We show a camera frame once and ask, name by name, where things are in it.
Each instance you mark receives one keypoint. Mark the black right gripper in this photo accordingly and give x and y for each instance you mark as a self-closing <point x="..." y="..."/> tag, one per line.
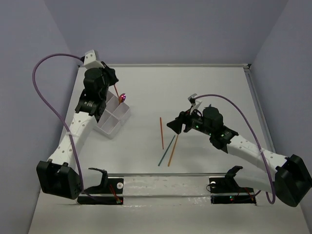
<point x="176" y="124"/>

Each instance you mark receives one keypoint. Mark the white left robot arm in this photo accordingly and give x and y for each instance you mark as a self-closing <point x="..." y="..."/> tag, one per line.
<point x="61" y="174"/>

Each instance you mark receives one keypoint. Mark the yellow chopstick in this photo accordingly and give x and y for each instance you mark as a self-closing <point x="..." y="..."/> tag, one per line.
<point x="173" y="151"/>

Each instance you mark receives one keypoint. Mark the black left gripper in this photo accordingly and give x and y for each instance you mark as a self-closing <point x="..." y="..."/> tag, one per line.
<point x="110" y="75"/>

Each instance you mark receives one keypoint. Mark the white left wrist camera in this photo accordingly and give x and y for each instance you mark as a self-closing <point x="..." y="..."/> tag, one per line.
<point x="91" y="60"/>

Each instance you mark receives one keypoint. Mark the orange chopstick left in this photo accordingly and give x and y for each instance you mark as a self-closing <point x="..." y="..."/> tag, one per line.
<point x="161" y="132"/>

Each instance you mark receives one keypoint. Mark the white divided utensil container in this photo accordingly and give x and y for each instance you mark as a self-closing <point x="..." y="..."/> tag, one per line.
<point x="113" y="118"/>

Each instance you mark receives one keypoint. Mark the teal chopstick centre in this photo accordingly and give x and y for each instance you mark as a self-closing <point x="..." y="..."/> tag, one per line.
<point x="162" y="158"/>

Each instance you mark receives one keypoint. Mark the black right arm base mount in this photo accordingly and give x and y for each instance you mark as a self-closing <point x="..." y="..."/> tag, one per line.
<point x="225" y="190"/>

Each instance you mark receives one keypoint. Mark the iridescent ornate spoon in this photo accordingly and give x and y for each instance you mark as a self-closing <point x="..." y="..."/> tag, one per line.
<point x="122" y="98"/>

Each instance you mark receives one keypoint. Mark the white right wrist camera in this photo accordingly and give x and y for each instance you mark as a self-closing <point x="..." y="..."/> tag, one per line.
<point x="195" y="103"/>

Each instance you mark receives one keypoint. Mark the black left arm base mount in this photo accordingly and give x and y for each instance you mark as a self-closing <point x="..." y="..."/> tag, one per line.
<point x="108" y="192"/>

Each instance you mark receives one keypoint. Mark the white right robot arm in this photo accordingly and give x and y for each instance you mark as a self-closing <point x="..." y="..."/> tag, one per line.
<point x="286" y="177"/>

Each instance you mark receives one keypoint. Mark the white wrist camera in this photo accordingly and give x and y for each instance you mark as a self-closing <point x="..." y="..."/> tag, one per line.
<point x="195" y="103"/>
<point x="91" y="60"/>

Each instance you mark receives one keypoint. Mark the aluminium table edge rail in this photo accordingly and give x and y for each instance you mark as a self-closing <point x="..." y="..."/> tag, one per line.
<point x="244" y="66"/>

